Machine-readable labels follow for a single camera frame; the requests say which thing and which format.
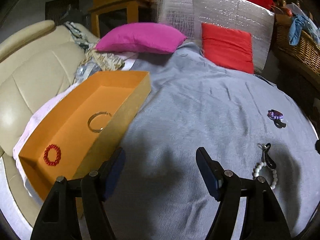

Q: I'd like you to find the cream leather sofa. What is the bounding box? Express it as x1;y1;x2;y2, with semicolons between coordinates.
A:
1;20;85;231

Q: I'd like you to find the striped cloth on sofa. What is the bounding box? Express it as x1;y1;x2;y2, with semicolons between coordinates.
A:
63;21;91;52

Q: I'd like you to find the silver foil insulation mat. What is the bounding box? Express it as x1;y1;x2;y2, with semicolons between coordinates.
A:
151;0;274;74

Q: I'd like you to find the black loop keychain strap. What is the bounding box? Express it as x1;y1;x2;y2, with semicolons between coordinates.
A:
258;142;277;170

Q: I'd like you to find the purple bead bracelet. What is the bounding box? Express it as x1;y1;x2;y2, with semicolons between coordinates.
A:
267;109;285;120

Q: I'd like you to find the wicker basket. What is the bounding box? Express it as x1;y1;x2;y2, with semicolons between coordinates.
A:
272;14;319;90

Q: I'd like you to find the grey blanket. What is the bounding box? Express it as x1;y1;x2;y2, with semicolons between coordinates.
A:
104;43;319;239

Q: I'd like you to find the red pillow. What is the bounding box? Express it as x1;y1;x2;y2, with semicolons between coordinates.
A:
201;23;254;74

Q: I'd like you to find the magenta pillow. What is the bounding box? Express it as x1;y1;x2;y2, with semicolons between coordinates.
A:
95;22;187;54

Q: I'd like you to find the floral patterned cloth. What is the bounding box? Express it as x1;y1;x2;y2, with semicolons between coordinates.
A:
84;49;125;71

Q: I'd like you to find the silver metal bangle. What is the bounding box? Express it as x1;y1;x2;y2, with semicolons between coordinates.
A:
87;112;112;133

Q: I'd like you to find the orange cardboard box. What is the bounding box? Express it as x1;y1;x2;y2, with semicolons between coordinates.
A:
18;70;153;202

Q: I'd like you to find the red bead bracelet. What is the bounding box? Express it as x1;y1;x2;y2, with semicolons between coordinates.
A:
43;143;62;167

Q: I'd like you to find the blue cloth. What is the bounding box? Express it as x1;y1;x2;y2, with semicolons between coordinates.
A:
288;14;319;46

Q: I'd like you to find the white bead bracelet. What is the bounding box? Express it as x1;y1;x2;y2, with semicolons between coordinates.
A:
253;161;278;190

